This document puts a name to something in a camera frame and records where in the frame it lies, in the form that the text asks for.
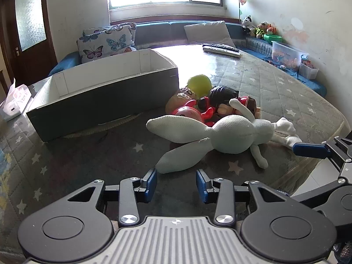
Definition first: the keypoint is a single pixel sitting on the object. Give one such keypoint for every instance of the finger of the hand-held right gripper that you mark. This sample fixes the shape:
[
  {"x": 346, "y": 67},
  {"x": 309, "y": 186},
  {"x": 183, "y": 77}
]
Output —
[
  {"x": 310, "y": 150},
  {"x": 324, "y": 189}
]

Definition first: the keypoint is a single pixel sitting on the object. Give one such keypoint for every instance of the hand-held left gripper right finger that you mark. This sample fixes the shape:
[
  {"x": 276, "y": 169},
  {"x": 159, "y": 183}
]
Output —
[{"x": 202, "y": 187}]

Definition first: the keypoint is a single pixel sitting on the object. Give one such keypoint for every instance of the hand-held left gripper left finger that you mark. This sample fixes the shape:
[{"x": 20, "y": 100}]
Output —
[{"x": 150, "y": 184}]

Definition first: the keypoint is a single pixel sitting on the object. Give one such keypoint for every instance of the white plush rabbit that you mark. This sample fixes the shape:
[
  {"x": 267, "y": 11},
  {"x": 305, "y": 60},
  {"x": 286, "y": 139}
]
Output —
[{"x": 233, "y": 134}]

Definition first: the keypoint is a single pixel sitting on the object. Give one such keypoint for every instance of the red pig toy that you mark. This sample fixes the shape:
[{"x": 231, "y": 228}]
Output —
[{"x": 187, "y": 114}]

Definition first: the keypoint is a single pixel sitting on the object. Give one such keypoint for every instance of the red hat doll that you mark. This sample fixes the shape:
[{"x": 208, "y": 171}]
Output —
[{"x": 249, "y": 103}]

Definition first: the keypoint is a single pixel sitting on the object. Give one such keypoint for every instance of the tan peanut toy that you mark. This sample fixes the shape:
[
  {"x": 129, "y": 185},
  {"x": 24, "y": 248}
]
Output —
[{"x": 176, "y": 101}]

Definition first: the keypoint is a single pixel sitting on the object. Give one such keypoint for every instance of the grey cardboard box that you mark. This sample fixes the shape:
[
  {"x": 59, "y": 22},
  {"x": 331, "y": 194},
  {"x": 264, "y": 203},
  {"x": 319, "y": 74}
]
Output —
[{"x": 110, "y": 101}]

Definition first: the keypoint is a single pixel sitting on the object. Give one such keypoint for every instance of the black-haired doll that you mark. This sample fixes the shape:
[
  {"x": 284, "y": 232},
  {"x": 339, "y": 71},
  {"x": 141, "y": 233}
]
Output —
[{"x": 220, "y": 93}]

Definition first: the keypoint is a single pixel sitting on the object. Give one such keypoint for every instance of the green monster toy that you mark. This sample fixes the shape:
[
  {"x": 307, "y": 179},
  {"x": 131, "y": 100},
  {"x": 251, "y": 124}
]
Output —
[{"x": 199, "y": 85}]

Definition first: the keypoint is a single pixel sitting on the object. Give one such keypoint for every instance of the grey quilted desktop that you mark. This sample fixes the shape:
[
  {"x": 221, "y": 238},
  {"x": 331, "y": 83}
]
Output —
[{"x": 82, "y": 156}]

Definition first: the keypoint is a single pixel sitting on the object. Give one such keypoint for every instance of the small clear plastic box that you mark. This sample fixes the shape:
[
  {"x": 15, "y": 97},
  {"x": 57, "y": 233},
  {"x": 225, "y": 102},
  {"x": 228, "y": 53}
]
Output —
[{"x": 308, "y": 71}]

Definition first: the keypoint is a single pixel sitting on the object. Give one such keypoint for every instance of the large clear storage box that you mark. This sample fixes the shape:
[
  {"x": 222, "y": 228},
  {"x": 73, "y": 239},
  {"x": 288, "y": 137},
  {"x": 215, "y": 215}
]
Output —
[{"x": 287, "y": 55}]

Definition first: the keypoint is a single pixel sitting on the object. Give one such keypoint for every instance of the green bowl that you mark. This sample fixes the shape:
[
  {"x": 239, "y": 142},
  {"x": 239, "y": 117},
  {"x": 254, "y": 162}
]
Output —
[{"x": 272, "y": 37}]

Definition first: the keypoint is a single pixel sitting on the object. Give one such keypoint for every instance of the orange fox plush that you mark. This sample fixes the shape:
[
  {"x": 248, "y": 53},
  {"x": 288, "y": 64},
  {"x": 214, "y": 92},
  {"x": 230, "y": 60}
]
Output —
[{"x": 272, "y": 29}]

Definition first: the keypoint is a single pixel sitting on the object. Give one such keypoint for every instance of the yellow plush toy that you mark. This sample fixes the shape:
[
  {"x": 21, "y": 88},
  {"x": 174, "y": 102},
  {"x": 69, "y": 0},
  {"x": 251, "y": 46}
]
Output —
[{"x": 261, "y": 30}]

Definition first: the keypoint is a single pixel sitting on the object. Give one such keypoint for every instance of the white remote control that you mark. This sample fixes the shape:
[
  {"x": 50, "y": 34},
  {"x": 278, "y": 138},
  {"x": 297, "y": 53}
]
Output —
[{"x": 220, "y": 52}]

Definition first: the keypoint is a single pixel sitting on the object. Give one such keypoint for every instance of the black remote control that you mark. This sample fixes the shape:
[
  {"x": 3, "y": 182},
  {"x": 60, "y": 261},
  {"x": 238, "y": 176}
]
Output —
[{"x": 220, "y": 46}]

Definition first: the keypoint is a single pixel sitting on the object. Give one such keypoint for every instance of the black and white cow plush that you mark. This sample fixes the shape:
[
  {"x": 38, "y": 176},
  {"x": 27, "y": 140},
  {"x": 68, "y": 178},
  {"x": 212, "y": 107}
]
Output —
[{"x": 248, "y": 23}]

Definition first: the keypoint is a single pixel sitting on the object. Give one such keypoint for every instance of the butterfly print pillow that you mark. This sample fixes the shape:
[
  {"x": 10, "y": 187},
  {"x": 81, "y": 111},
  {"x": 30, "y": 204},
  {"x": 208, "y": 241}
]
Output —
[
  {"x": 101, "y": 44},
  {"x": 132, "y": 31}
]

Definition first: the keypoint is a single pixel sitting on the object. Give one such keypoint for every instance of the blue sofa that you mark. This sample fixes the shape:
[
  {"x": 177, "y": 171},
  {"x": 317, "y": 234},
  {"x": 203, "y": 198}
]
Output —
[{"x": 159, "y": 31}]

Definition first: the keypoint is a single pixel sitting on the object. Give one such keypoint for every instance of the white pillow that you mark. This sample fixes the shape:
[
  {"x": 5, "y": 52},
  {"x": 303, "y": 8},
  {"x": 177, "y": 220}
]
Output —
[{"x": 209, "y": 31}]

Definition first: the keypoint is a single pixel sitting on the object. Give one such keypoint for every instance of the white tissue pack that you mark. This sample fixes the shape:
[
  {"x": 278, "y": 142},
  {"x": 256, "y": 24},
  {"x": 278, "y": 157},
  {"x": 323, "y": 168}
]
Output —
[{"x": 13, "y": 101}]

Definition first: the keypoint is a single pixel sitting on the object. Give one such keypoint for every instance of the brown wooden door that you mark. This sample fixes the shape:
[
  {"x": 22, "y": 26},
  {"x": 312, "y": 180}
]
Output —
[{"x": 27, "y": 46}]

